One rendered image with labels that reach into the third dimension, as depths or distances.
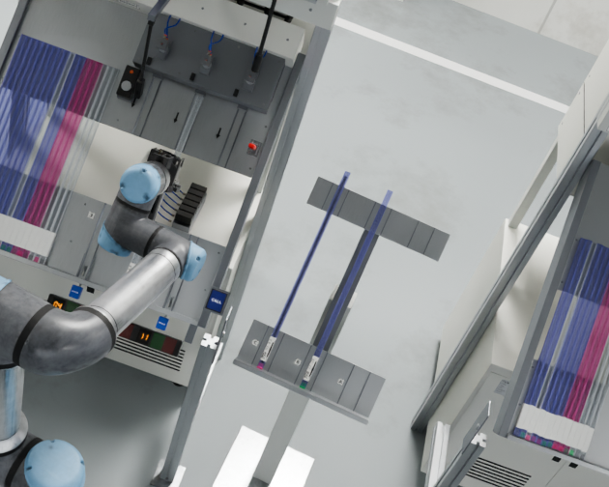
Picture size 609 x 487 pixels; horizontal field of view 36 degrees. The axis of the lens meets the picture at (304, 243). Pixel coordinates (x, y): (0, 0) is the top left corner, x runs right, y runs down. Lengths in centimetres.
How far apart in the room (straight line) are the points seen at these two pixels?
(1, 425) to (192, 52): 98
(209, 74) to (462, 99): 265
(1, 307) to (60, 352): 12
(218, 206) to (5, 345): 122
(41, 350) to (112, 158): 128
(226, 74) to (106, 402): 117
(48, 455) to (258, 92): 96
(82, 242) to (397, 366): 142
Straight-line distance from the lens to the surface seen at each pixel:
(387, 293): 356
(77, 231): 232
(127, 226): 192
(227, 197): 275
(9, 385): 177
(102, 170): 275
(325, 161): 402
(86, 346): 161
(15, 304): 162
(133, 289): 174
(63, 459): 194
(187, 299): 227
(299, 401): 257
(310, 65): 236
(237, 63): 228
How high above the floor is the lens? 243
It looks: 42 degrees down
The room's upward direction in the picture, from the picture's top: 21 degrees clockwise
